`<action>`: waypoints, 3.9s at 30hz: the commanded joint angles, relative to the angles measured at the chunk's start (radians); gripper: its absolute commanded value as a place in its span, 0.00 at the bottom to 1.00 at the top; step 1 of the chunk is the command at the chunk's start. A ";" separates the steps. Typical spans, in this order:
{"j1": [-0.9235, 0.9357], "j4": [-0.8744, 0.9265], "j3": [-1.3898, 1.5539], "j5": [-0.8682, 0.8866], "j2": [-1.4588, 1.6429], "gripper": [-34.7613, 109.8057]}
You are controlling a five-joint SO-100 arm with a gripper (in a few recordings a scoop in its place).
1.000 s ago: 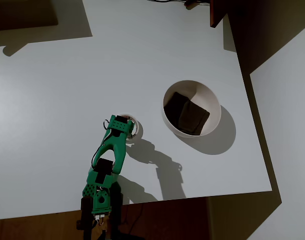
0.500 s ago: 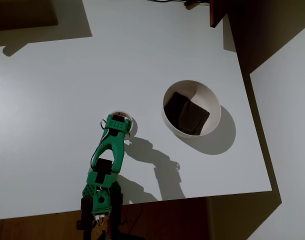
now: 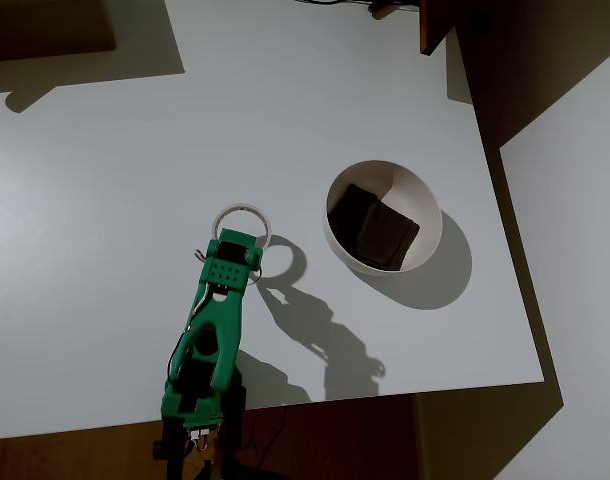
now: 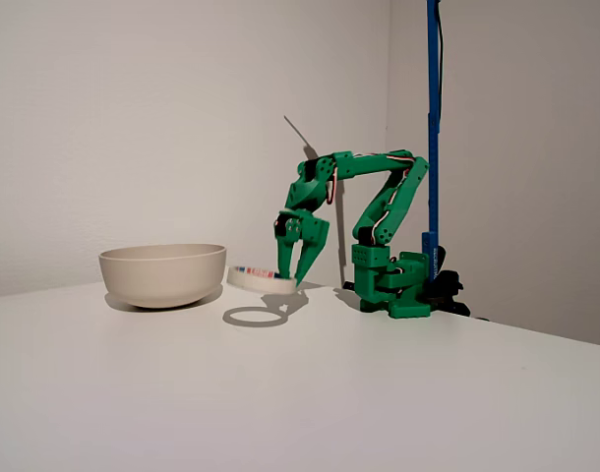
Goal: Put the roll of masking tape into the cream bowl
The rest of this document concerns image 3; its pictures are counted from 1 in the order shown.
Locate white ring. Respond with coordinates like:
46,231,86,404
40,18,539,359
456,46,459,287
214,202,274,252

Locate dark folded cloth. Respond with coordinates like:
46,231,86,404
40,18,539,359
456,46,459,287
327,182,422,272

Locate black table clamp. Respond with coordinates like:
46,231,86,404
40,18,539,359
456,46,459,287
152,370,286,480

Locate beige round bowl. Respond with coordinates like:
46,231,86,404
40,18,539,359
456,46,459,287
322,159,444,277

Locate dark flat object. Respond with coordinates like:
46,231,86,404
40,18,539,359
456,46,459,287
0,0,119,64

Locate brown wooden board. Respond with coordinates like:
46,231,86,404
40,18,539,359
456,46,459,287
418,0,459,57

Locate black cable with plug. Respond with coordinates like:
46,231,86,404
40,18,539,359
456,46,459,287
294,0,421,15

